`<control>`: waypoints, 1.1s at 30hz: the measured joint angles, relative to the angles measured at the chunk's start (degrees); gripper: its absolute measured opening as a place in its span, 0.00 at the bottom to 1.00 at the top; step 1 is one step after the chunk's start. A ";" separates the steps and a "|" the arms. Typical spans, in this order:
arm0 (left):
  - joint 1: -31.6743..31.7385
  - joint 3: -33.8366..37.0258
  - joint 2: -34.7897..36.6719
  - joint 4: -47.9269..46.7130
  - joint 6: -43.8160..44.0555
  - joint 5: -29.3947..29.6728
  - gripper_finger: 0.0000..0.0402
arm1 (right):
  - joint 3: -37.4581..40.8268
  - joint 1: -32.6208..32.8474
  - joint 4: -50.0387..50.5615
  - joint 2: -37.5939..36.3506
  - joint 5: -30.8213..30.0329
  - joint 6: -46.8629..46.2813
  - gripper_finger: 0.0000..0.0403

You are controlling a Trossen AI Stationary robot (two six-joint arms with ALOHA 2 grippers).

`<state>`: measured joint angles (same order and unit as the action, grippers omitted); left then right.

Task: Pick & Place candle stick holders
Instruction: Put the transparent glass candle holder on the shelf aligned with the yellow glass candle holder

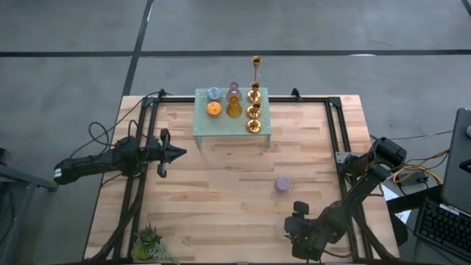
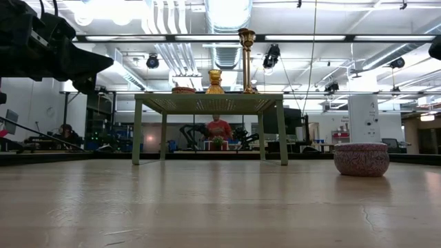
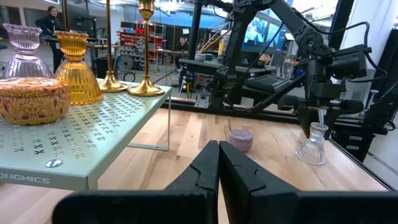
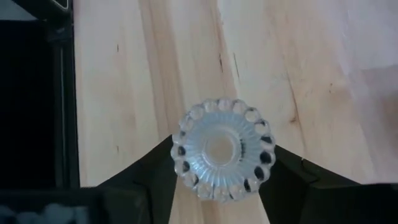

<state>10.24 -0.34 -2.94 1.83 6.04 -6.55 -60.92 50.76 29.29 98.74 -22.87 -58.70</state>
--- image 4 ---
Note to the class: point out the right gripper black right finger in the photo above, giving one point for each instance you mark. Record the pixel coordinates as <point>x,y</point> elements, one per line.
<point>295,193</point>

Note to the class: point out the clear glass candlestick holder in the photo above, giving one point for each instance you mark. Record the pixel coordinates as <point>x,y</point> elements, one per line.
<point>217,124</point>

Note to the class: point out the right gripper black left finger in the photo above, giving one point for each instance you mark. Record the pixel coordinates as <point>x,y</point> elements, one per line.
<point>155,177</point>

